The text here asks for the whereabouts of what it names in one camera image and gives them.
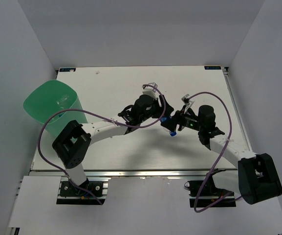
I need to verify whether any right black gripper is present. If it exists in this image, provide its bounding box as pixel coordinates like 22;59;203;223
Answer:
160;105;203;133

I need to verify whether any blue label bottle white cap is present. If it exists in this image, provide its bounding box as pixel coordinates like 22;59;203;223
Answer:
56;94;70;111

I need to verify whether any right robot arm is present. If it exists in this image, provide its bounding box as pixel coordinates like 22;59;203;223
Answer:
161;105;282;205

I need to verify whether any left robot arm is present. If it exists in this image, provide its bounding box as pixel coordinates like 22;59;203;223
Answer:
52;94;174;195

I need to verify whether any green plastic bin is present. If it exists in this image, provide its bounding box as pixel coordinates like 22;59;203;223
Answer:
23;80;87;138

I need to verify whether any right blue table sticker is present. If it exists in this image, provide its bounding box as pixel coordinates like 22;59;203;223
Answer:
204;66;221;70

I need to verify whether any blue table sticker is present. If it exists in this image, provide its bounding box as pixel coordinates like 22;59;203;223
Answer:
59;68;76;72
204;66;221;70

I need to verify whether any left blue table sticker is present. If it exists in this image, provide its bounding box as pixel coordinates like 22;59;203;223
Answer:
59;68;76;72

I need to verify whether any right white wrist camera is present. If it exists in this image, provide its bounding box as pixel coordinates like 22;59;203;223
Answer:
181;94;194;115

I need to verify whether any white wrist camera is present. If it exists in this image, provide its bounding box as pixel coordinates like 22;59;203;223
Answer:
181;94;194;115
142;82;158;99

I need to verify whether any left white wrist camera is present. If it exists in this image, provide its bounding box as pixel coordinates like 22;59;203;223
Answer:
142;82;158;99

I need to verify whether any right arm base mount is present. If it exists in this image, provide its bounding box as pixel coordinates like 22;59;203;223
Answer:
184;177;236;209

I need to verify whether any aluminium table frame rail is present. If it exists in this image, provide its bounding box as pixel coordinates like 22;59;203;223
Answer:
28;66;263;179

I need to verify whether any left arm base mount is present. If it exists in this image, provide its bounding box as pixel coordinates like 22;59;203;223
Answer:
56;179;108;206

